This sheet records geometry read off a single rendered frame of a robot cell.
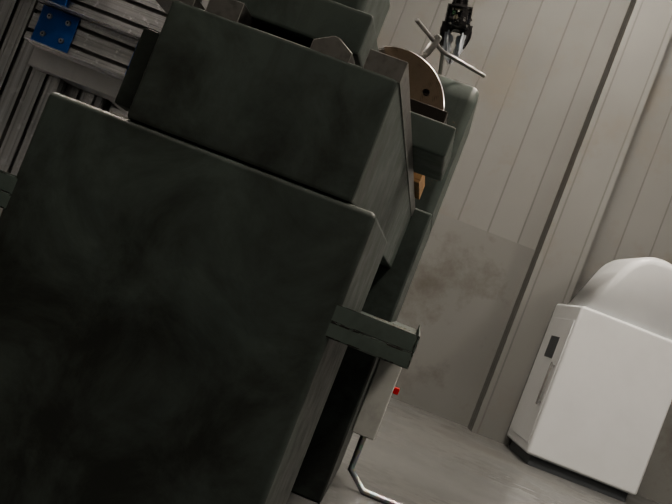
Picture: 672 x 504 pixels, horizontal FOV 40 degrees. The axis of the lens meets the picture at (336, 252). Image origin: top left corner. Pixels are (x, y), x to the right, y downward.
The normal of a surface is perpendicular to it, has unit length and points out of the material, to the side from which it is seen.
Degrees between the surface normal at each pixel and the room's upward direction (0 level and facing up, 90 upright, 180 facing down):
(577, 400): 90
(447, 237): 90
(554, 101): 90
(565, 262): 90
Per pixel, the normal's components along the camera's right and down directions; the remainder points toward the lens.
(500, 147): 0.00, -0.04
